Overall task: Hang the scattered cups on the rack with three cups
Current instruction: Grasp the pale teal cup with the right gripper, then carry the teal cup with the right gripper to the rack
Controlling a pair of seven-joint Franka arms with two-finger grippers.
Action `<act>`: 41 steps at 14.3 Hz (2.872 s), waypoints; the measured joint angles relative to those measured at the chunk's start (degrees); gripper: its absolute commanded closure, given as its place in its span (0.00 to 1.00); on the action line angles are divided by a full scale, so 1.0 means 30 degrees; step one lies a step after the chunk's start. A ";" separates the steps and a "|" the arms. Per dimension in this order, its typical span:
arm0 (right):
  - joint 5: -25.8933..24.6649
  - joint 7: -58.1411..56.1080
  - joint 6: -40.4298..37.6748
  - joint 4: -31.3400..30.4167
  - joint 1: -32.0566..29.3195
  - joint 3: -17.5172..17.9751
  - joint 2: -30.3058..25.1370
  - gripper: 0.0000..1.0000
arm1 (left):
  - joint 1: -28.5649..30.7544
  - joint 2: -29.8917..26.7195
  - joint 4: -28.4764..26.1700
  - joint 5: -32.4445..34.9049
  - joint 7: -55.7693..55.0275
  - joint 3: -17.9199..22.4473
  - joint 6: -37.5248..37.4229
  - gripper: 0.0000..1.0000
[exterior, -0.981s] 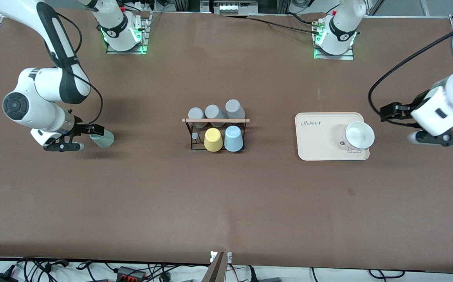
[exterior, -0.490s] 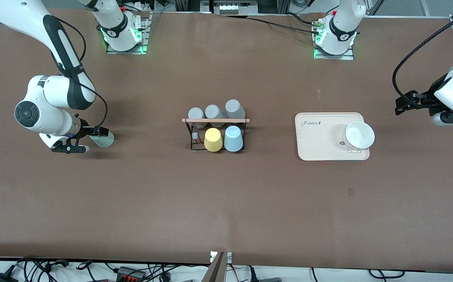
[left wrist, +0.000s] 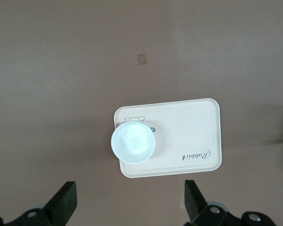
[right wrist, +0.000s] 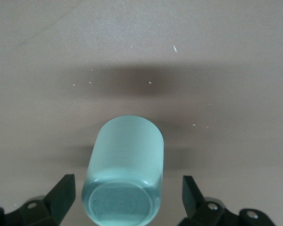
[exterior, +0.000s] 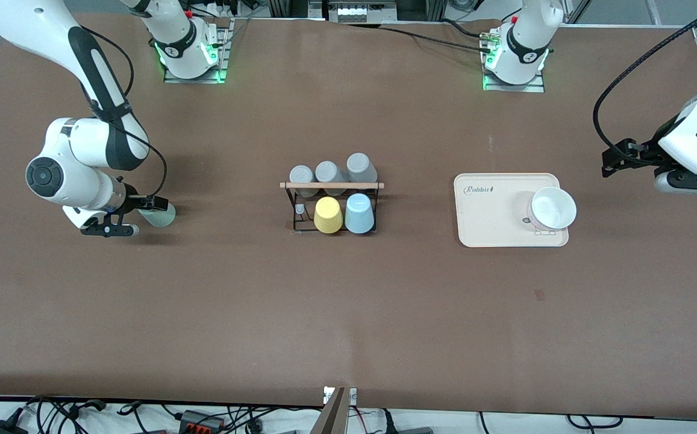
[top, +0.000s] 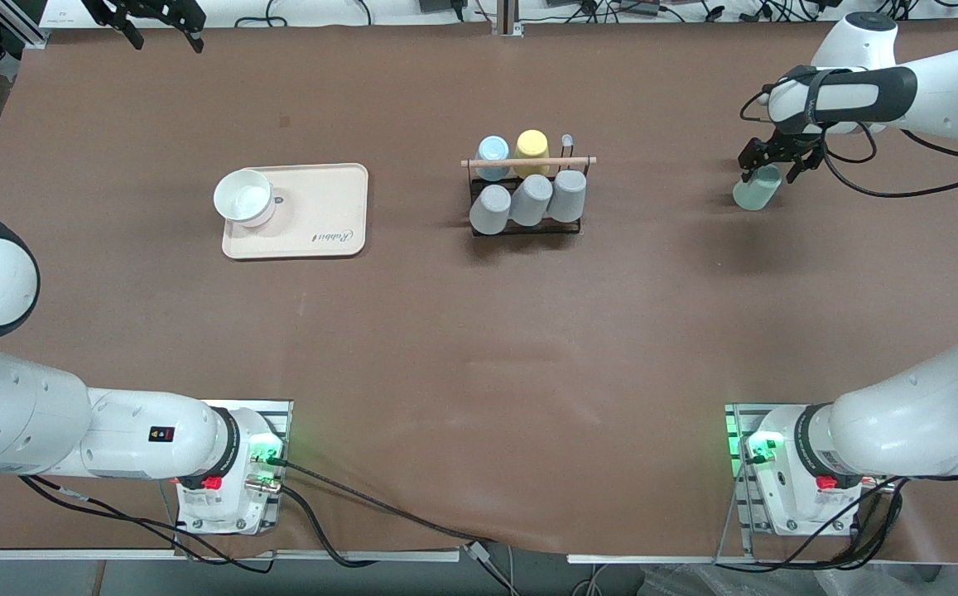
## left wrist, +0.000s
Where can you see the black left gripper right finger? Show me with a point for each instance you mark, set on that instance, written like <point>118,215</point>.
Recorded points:
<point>195,202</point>

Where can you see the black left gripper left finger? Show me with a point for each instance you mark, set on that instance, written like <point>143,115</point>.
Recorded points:
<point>61,202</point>

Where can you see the beige rectangular rabbit tray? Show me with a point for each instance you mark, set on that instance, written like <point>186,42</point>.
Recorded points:
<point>184,131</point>

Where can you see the white ceramic bowl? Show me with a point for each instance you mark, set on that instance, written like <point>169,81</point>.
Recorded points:
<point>132,142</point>

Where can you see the small brown tape patch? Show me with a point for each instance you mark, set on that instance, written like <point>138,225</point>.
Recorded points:
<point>142,58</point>

